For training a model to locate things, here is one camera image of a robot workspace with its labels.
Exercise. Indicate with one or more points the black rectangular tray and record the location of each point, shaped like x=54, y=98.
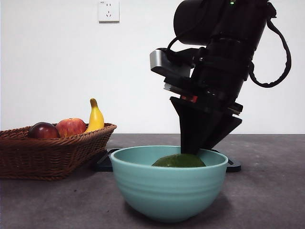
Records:
x=234, y=167

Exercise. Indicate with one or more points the yellow banana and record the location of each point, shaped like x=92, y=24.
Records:
x=96, y=119

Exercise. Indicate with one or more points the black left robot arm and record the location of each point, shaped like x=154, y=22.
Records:
x=226, y=21

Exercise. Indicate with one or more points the white wall socket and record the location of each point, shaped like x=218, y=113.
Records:
x=109, y=12

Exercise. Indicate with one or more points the green avocado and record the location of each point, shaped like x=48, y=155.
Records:
x=176, y=162

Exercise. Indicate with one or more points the pale grey camera box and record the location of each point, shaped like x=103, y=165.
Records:
x=159, y=62

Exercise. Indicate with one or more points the red yellow apple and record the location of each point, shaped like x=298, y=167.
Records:
x=70, y=127

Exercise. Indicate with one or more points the teal ribbed bowl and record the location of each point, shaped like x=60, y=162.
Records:
x=166, y=190

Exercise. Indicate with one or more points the brown wicker basket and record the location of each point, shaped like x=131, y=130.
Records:
x=47, y=157

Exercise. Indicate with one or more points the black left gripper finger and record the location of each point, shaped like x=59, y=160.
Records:
x=190, y=128
x=221, y=126

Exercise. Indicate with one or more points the dark red plum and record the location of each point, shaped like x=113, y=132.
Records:
x=44, y=131

